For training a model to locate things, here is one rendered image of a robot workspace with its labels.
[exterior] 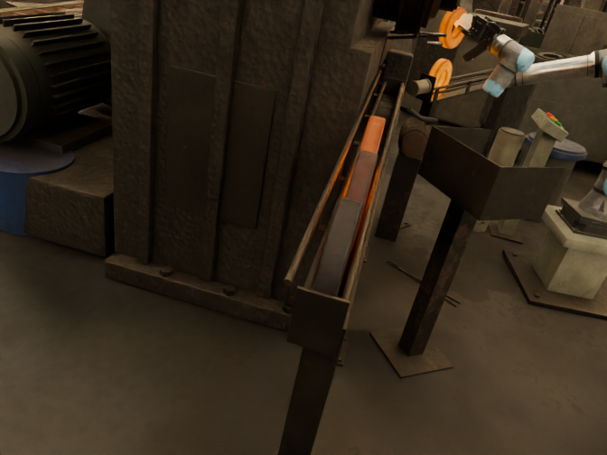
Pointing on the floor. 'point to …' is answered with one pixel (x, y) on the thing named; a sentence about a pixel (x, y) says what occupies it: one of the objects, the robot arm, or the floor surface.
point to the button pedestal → (540, 147)
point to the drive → (62, 120)
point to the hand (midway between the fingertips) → (454, 23)
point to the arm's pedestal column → (562, 278)
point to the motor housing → (402, 177)
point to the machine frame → (232, 141)
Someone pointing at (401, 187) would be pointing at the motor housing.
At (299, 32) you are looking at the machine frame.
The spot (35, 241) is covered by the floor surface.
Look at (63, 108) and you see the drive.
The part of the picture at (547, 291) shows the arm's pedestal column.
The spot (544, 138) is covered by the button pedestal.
